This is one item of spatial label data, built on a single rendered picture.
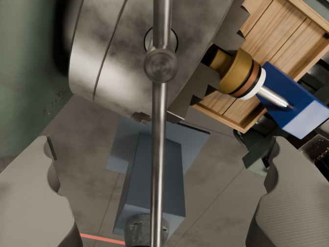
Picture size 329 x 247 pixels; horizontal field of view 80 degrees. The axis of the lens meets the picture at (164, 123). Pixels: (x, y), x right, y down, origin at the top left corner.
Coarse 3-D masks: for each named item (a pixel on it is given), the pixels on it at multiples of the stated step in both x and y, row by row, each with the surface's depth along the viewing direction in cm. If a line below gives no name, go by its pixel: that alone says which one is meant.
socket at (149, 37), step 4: (152, 28) 19; (148, 32) 19; (152, 32) 19; (172, 32) 19; (148, 36) 19; (152, 36) 19; (172, 36) 19; (144, 40) 20; (148, 40) 20; (172, 40) 20; (176, 40) 20; (144, 44) 20; (148, 44) 20; (176, 44) 20; (176, 48) 20
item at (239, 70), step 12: (216, 48) 33; (240, 48) 35; (204, 60) 38; (216, 60) 33; (228, 60) 33; (240, 60) 33; (252, 60) 36; (228, 72) 32; (240, 72) 33; (252, 72) 34; (228, 84) 34; (240, 84) 35; (252, 84) 35; (240, 96) 37
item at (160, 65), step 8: (152, 40) 16; (152, 48) 13; (160, 48) 12; (168, 48) 13; (152, 56) 12; (160, 56) 12; (168, 56) 12; (144, 64) 12; (152, 64) 12; (160, 64) 12; (168, 64) 12; (176, 64) 12; (152, 72) 12; (160, 72) 12; (168, 72) 12; (176, 72) 13; (152, 80) 13; (160, 80) 13; (168, 80) 13
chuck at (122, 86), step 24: (144, 0) 18; (192, 0) 18; (216, 0) 19; (120, 24) 19; (144, 24) 19; (192, 24) 19; (216, 24) 19; (120, 48) 20; (144, 48) 20; (192, 48) 20; (120, 72) 22; (144, 72) 21; (192, 72) 21; (96, 96) 26; (120, 96) 25; (144, 96) 24; (168, 96) 23; (144, 120) 31
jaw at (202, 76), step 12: (204, 72) 33; (216, 72) 33; (192, 84) 31; (204, 84) 32; (216, 84) 33; (180, 96) 30; (192, 96) 32; (204, 96) 32; (168, 108) 29; (180, 108) 30; (168, 120) 32; (180, 120) 30
